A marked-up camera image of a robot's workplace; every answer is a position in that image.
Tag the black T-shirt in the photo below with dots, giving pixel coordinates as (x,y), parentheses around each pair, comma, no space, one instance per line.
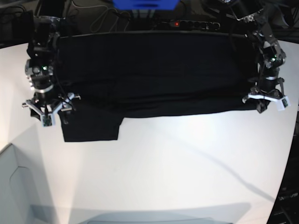
(147,75)

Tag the grey bin at table corner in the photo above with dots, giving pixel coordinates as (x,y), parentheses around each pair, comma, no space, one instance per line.
(19,199)

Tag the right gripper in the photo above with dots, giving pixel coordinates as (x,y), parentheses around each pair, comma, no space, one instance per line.
(52,102)

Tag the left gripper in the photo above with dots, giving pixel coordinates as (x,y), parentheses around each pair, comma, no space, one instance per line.
(265,91)

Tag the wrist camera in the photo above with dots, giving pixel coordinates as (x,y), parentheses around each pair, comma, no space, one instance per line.
(283,103)
(47,120)

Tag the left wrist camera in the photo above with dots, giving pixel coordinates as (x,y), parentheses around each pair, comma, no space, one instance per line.
(283,103)

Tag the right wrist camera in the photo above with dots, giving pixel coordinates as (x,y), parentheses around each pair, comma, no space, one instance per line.
(47,120)

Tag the blue plastic box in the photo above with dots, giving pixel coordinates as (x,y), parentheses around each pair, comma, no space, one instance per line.
(145,4)

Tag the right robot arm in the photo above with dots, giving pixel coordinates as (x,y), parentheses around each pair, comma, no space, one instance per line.
(43,50)

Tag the black power strip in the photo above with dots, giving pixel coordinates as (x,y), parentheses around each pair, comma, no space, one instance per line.
(195,25)

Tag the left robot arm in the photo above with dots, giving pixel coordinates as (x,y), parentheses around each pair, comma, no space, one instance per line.
(252,14)

